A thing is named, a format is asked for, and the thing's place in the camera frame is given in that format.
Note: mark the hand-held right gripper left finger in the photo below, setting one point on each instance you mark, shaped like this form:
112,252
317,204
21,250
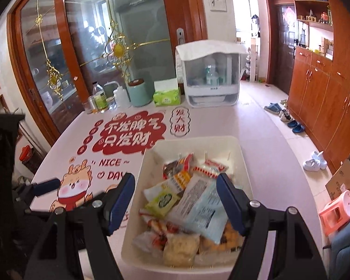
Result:
121,207

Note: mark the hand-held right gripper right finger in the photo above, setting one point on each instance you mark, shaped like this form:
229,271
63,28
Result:
232,207

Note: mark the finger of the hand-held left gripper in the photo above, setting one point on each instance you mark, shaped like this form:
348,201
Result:
46,186

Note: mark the large light blue snack packet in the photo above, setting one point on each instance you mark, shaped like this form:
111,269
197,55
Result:
201,213

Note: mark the egg yolk pastry packet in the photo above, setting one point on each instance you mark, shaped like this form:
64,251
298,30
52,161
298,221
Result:
232,239

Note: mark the green snack packet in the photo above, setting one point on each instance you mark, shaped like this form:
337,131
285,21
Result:
163,204

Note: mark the red and white cookie packet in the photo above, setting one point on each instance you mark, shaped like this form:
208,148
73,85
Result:
211,166

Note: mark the white packet with red print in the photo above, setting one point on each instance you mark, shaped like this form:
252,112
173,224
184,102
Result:
154,239

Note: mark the orange and white snack packet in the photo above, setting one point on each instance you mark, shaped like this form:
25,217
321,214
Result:
182,179

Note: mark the small dark red snack packet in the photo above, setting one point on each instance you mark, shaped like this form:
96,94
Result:
171,169

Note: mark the clear crumbly cake packet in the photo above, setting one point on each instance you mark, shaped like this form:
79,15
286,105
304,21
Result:
180,249

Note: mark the white plastic tray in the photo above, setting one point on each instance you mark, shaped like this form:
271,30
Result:
157,151

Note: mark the red plastic container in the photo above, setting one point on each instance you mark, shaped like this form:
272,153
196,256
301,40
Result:
27,154

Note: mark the white shoe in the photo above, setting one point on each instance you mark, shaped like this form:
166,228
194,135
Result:
310,164
320,157

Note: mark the metal can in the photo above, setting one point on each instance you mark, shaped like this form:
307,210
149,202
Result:
92,105

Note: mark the clear bottle with green label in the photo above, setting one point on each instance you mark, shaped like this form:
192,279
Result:
100,100

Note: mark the small glass cup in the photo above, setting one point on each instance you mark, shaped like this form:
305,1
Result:
111,104

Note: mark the pink plastic stool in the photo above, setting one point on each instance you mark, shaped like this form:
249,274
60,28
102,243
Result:
337,213

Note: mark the black and white sneaker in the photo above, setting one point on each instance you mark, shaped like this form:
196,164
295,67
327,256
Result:
285,116

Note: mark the grey blue slipper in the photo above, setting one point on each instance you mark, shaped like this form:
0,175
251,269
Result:
274,108

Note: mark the white squeeze bottle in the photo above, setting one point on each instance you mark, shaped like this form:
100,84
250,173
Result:
121,97

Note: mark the white countertop sterilizer cabinet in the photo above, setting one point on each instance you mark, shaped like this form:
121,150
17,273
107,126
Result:
213,99

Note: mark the glass door with gold ornament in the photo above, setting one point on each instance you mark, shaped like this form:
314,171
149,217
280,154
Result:
151,20
38,49

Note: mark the cardboard box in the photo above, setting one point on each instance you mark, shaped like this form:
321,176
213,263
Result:
342,178

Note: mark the mint green canister brown lid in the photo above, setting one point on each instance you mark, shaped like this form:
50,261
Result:
138,93

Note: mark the green tissue box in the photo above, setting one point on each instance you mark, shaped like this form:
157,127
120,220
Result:
166,97

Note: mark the blue chair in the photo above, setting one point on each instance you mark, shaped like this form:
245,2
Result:
347,248

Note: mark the white shoe rack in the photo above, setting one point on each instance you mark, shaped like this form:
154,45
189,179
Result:
250,64

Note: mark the white cloth cover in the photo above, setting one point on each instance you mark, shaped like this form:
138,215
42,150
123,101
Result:
210,48

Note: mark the dark entry door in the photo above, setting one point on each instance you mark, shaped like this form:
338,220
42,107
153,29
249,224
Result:
283,49

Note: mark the hanging dark garment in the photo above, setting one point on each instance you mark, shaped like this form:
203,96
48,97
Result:
255,24

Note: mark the wooden wall cabinet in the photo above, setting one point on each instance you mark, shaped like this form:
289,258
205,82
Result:
323,108

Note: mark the white wall switch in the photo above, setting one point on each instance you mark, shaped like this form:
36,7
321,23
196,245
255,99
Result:
217,4

